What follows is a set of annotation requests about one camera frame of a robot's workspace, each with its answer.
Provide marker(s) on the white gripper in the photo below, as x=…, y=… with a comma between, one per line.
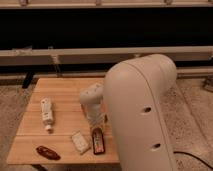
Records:
x=95, y=115

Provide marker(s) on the black red snack bar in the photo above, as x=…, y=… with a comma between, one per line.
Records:
x=98, y=141

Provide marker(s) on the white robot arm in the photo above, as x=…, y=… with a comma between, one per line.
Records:
x=130, y=94

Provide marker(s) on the white tube bottle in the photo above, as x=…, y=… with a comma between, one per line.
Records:
x=47, y=114

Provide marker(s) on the dark red wrapped snack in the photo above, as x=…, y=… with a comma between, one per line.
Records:
x=47, y=153

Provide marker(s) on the wooden shelf rail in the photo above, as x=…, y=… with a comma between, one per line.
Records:
x=25, y=57

